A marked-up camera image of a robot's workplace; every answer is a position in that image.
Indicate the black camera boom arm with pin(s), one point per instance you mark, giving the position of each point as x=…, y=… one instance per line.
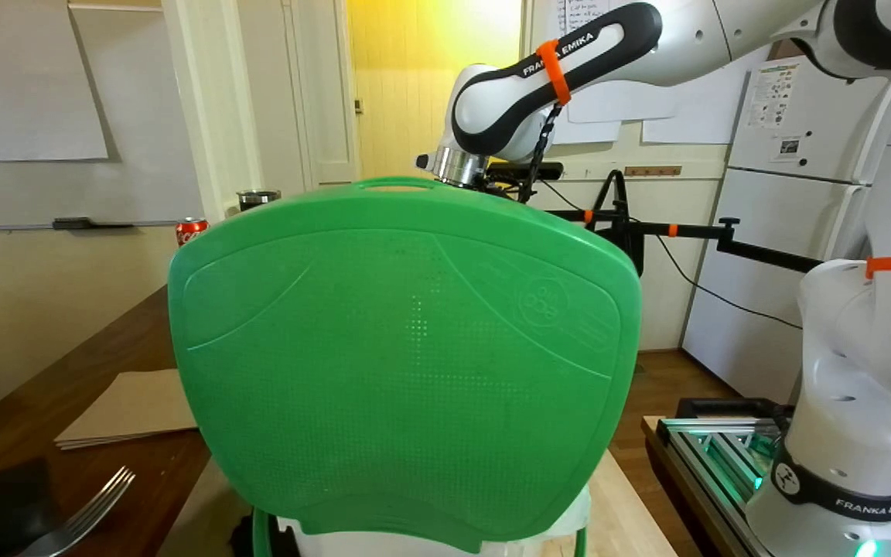
x=613, y=220

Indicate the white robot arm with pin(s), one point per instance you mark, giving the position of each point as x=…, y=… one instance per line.
x=831, y=485

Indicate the green compost bin lid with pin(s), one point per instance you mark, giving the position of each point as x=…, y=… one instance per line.
x=406, y=367

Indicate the red soda can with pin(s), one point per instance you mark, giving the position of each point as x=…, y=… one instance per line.
x=188, y=226

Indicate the brown cardboard piece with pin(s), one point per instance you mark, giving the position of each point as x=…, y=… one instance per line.
x=132, y=408

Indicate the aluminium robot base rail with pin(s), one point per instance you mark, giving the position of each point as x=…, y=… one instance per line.
x=713, y=468

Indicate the white refrigerator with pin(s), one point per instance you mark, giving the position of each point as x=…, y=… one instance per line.
x=807, y=174

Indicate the whiteboard on wall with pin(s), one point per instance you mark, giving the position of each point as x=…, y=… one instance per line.
x=91, y=120

